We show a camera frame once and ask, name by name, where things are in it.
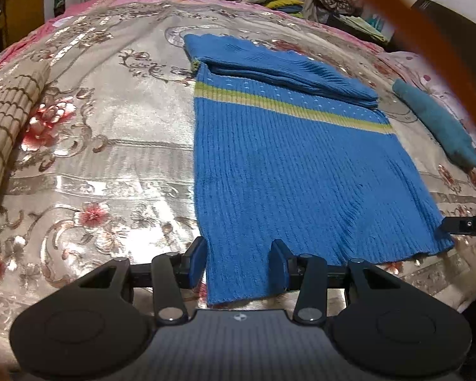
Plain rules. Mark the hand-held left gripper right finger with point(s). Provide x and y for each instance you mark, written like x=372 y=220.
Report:
x=281 y=266

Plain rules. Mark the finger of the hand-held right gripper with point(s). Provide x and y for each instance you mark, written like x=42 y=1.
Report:
x=466 y=225

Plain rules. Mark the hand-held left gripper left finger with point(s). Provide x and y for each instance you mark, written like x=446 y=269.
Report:
x=197 y=262

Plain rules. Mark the blue striped knit sweater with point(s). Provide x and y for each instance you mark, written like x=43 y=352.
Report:
x=281 y=174

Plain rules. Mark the teal folded cloth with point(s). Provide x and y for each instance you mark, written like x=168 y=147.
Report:
x=440 y=123

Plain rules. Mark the floral satin bedspread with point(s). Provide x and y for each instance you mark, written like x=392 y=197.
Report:
x=103 y=147

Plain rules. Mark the heart print pillow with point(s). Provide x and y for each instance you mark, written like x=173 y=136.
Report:
x=420 y=67

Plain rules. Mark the blurred orange strip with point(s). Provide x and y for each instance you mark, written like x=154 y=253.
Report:
x=420 y=27

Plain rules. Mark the dark wooden headboard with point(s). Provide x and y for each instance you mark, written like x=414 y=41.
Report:
x=452 y=20

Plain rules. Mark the light green folded cloth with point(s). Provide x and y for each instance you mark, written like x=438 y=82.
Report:
x=357 y=26

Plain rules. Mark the brown checked cloth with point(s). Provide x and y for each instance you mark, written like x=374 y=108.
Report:
x=4 y=127

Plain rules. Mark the yellow green folded cloths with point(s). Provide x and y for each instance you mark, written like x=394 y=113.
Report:
x=285 y=2

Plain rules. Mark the wooden desk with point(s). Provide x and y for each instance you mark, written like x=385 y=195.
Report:
x=23 y=8

